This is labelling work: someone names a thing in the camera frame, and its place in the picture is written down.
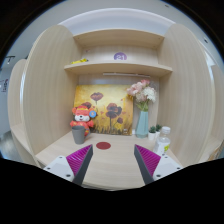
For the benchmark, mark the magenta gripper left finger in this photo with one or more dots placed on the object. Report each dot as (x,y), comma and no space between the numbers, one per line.
(79,162)

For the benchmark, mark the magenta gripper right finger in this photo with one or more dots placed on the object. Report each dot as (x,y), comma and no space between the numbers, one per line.
(147,162)

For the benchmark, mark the clear plastic water bottle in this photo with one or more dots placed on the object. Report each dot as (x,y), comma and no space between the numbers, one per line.
(162,142)

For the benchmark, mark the red round coaster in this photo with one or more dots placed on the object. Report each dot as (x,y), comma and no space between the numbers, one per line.
(103,145)

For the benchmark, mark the grey mug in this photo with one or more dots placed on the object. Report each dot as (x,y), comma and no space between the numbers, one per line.
(79,134)

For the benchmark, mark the small potted succulent white pot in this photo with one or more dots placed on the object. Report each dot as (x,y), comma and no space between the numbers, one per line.
(152,133)

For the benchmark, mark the light blue vase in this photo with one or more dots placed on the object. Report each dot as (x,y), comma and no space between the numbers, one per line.
(141,130)

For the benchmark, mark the red plush fox toy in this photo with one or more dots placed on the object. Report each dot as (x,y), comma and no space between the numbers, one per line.
(83,116)

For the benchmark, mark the yellow poppy flower painting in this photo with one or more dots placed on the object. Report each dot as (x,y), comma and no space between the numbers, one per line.
(112,104)

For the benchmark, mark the pink white flower bouquet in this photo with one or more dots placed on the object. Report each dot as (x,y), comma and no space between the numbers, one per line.
(143,94)

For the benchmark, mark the wooden desk hutch shelf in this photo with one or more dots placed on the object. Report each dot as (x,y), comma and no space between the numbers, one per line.
(42,86)

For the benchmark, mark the under-shelf light bar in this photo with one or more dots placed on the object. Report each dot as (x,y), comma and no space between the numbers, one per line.
(125,74)

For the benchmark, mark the yellow object on shelf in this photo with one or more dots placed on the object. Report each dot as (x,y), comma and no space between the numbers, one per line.
(80,61)

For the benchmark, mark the purple round number sticker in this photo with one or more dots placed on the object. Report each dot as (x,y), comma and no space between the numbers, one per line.
(120,56)

